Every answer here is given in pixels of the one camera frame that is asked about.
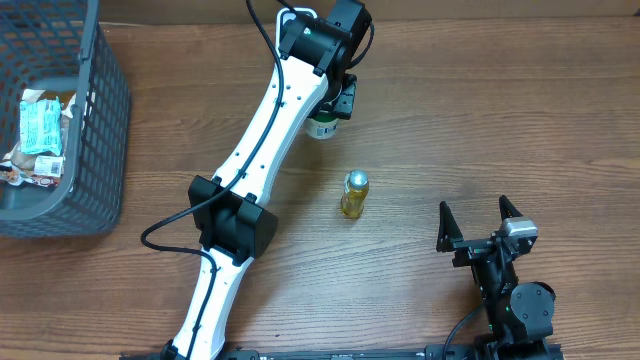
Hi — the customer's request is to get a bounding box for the teal snack bar wrapper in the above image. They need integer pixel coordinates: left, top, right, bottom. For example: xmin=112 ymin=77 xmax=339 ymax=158
xmin=19 ymin=98 xmax=63 ymax=156

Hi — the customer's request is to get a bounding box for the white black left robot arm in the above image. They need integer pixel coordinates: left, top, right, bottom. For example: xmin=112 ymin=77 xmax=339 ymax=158
xmin=158 ymin=1 xmax=374 ymax=359

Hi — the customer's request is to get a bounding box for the green lid white jar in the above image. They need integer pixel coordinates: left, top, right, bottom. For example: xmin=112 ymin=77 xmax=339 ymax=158
xmin=305 ymin=114 xmax=339 ymax=140

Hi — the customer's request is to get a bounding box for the beige PanTree snack pouch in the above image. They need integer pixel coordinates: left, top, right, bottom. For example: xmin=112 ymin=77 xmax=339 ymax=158
xmin=1 ymin=89 xmax=76 ymax=188

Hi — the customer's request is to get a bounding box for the grey plastic mesh basket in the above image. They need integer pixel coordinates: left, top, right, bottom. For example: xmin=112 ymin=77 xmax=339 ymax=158
xmin=1 ymin=0 xmax=132 ymax=238

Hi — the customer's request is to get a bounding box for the yellow liquid bottle silver cap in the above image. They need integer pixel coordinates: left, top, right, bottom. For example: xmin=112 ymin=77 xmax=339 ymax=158
xmin=341 ymin=169 xmax=369 ymax=219

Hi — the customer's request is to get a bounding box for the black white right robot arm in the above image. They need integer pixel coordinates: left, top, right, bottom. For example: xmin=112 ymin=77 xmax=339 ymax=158
xmin=436 ymin=195 xmax=563 ymax=359

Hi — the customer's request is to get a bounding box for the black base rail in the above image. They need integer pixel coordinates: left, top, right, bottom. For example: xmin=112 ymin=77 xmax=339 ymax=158
xmin=119 ymin=344 xmax=565 ymax=360

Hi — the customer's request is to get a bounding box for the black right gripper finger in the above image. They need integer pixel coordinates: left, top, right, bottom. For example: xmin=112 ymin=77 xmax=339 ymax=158
xmin=499 ymin=195 xmax=522 ymax=220
xmin=436 ymin=201 xmax=463 ymax=252

